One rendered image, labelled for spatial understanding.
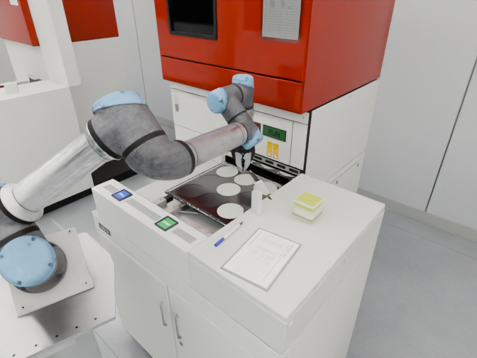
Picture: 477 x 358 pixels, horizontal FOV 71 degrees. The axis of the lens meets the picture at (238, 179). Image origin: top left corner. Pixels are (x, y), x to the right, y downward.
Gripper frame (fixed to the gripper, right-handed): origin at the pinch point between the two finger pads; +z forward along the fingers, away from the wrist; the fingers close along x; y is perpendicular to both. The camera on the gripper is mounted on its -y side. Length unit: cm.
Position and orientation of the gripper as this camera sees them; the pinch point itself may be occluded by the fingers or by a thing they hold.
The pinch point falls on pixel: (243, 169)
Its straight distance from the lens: 130.9
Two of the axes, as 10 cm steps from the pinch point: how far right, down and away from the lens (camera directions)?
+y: -0.6, -5.0, 8.6
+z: 0.0, 8.7, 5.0
